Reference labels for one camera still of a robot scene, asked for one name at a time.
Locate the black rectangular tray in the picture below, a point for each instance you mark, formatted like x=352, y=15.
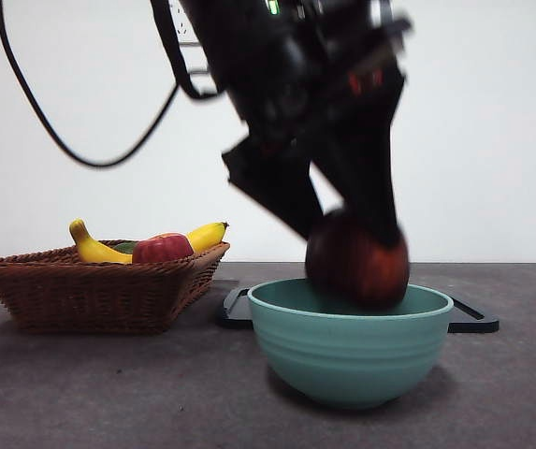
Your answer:
x=232, y=313

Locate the dark red plum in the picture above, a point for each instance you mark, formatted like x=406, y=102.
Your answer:
x=366, y=276

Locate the teal ribbed bowl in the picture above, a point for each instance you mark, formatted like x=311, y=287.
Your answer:
x=352, y=360

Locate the green vegetable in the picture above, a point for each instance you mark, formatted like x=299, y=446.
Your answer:
x=125, y=247

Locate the white wall socket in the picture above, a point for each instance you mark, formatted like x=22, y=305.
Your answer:
x=182, y=29

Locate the red bell pepper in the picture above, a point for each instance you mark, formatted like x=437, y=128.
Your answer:
x=162, y=248

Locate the yellow banana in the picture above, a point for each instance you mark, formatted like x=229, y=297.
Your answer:
x=92, y=250

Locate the brown wicker basket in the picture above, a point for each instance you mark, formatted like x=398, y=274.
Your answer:
x=90, y=299

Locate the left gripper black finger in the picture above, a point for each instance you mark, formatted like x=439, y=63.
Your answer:
x=277, y=187
x=370, y=178

